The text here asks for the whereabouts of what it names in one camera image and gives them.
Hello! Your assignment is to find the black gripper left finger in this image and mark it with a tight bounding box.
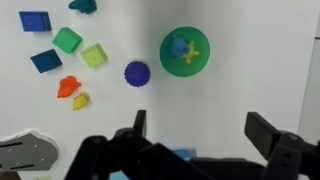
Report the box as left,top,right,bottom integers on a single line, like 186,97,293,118
64,109,208,180

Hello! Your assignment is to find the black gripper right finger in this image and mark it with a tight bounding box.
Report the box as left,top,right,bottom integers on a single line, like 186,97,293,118
244,111,320,180

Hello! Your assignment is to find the yellow animal toy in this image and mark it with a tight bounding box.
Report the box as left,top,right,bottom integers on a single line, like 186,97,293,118
71,91,91,112

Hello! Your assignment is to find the purple bumpy ball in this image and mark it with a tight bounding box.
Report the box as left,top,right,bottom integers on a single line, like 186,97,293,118
123,60,152,89

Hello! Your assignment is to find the orange animal toy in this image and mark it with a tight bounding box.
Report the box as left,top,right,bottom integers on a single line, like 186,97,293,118
56,75,83,100

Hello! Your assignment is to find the grey metal mounting plate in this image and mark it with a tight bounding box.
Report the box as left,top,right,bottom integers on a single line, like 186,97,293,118
0,129,62,173

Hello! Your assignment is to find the lime green cube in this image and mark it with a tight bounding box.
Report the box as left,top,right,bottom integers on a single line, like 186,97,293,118
79,42,109,70

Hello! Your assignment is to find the yellow star toy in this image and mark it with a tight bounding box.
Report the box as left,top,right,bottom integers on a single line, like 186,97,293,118
180,40,201,65

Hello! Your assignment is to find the dark teal cube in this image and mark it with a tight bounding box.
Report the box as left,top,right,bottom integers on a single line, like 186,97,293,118
29,48,64,75

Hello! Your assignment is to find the teal animal toy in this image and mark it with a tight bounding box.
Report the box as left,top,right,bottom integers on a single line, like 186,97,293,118
68,0,99,15

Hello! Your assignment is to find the royal blue cube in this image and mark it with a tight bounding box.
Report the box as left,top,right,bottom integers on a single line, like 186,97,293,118
18,10,53,34

